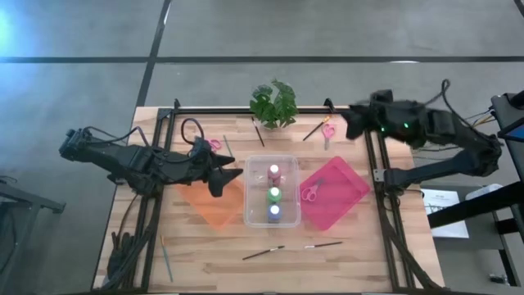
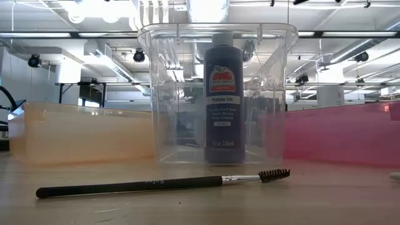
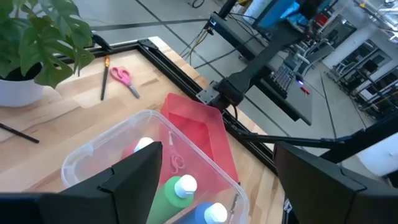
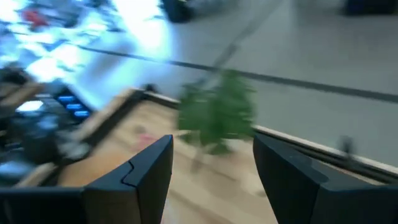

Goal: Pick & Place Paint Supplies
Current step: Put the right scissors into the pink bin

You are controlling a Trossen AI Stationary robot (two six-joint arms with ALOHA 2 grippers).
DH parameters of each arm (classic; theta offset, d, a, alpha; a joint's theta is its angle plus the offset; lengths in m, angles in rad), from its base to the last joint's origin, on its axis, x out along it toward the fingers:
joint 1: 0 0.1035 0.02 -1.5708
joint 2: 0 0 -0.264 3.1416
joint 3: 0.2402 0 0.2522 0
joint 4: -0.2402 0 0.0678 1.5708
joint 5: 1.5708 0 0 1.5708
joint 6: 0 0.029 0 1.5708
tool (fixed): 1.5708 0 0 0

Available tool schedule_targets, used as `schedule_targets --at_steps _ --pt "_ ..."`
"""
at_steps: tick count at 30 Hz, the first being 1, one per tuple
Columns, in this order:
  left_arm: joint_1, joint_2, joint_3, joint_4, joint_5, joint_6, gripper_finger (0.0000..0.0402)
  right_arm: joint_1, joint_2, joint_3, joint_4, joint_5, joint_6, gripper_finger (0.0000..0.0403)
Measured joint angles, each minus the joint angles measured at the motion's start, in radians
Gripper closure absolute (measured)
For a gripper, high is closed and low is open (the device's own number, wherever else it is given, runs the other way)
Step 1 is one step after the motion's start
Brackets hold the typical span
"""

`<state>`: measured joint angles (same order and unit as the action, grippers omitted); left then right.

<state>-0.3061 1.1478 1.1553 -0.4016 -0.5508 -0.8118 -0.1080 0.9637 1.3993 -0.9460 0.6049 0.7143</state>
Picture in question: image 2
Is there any purple acrylic paint bottle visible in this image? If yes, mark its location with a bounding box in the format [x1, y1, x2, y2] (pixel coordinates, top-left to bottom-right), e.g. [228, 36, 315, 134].
[203, 32, 246, 166]

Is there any black-handled spoolie brush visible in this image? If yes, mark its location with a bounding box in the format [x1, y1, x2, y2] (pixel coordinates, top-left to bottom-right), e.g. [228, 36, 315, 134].
[35, 168, 291, 199]

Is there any clear plastic bin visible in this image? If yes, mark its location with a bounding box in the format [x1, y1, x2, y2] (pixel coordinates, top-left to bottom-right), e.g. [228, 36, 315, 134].
[137, 22, 299, 167]

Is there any black-legged background table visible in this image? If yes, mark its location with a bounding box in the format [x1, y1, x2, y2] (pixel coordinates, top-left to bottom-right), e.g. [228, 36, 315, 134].
[54, 81, 151, 102]

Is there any orange translucent plastic tray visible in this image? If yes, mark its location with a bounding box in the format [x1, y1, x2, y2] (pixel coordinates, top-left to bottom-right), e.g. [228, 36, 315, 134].
[7, 101, 156, 167]

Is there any white room pillar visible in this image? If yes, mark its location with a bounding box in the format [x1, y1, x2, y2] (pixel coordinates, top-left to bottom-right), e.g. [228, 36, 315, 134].
[316, 70, 346, 109]

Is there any pink translucent plastic tray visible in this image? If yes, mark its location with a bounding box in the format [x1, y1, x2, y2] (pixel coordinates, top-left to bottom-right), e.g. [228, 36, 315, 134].
[282, 100, 400, 168]

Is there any black ceiling-mounted camera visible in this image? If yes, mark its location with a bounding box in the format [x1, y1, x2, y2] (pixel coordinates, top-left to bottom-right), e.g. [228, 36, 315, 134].
[27, 53, 43, 69]
[354, 51, 370, 63]
[132, 49, 146, 63]

